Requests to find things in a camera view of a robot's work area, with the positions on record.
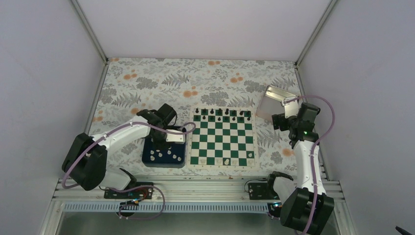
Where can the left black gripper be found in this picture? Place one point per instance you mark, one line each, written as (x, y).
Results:
(159, 146)

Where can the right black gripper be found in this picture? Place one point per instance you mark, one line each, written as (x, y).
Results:
(276, 118)

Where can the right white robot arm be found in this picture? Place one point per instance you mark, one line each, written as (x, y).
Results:
(306, 207)

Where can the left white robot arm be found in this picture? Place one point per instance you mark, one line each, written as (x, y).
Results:
(85, 164)

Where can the green white chess board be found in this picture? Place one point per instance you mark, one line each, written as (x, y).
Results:
(223, 140)

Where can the black chess pieces row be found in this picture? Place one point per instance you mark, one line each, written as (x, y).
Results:
(217, 115)

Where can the silver metal tin box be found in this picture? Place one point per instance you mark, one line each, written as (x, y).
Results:
(270, 103)

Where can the dark blue plastic tray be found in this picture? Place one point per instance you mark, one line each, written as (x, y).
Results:
(173, 157)

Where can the floral patterned table mat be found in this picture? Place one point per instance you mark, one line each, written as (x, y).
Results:
(133, 84)

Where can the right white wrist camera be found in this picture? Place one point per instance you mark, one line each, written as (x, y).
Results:
(291, 106)

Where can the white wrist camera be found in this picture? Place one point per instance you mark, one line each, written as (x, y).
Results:
(291, 106)
(175, 136)

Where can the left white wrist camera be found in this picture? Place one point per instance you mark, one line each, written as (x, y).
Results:
(175, 136)

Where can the aluminium rail frame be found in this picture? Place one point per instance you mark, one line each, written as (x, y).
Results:
(173, 194)

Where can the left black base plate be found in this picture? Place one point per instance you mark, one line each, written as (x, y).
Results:
(141, 193)

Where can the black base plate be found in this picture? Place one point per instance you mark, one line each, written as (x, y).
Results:
(261, 191)
(141, 193)

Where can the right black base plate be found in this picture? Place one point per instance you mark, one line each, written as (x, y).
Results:
(261, 191)

